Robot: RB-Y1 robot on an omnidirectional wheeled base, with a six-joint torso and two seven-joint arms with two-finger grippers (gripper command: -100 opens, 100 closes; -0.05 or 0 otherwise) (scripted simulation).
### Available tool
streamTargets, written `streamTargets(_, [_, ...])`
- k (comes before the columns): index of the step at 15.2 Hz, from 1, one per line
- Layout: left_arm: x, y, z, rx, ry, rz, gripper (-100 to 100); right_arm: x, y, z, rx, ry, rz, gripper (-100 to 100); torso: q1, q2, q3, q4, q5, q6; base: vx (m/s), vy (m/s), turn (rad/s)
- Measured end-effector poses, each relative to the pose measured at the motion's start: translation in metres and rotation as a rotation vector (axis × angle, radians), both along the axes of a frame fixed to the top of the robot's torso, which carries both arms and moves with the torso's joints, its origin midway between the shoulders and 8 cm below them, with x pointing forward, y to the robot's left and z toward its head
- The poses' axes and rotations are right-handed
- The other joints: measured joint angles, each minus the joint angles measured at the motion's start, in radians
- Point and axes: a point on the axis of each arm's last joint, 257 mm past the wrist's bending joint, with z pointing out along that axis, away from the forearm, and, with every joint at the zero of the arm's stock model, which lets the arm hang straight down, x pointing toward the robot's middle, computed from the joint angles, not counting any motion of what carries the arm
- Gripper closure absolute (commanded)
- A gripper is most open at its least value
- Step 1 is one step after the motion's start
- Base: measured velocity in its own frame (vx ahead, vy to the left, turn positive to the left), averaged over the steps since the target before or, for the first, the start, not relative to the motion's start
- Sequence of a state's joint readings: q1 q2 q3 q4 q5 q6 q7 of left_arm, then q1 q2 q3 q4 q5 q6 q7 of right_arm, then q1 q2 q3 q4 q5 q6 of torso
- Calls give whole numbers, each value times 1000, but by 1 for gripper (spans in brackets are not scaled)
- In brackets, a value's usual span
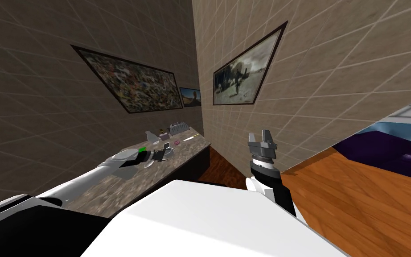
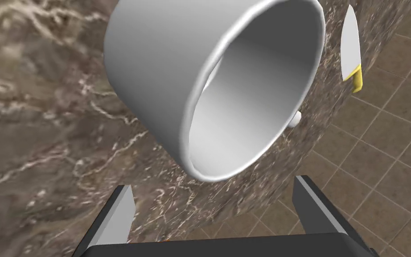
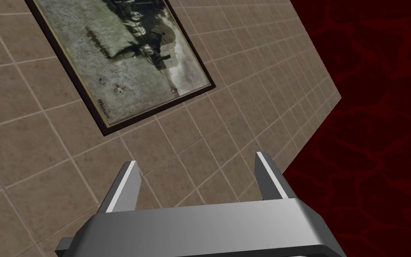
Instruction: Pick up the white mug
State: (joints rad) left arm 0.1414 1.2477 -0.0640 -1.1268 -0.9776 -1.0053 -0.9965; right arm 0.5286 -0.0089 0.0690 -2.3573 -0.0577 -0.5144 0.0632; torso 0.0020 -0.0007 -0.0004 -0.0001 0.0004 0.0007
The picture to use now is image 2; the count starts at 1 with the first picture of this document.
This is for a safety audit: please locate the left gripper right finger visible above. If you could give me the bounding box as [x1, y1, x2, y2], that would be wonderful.
[292, 175, 374, 253]

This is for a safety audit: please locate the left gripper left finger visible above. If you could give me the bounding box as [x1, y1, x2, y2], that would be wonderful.
[73, 184, 136, 257]

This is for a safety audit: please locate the white mug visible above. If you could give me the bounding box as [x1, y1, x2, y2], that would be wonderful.
[103, 0, 326, 182]

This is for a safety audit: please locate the white knife with yellow handle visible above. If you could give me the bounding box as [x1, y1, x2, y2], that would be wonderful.
[340, 4, 363, 94]

